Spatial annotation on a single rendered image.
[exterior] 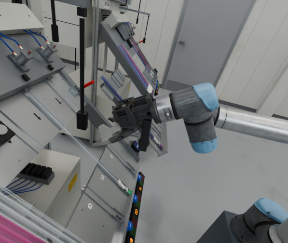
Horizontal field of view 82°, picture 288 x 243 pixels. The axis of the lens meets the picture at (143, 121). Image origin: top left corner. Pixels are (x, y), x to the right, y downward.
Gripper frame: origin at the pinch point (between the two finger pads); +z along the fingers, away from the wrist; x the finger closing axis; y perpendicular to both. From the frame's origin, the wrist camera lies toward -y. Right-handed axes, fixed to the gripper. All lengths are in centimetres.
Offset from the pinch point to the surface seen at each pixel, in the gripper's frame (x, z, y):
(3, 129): 16.3, 9.6, 15.6
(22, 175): -0.9, 48.1, -11.3
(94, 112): -18.9, 10.9, 0.6
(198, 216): -43, -10, -126
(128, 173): -7.8, 4.9, -27.9
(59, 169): -9.9, 40.1, -19.5
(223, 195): -70, -35, -142
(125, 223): 12.5, 2.3, -30.5
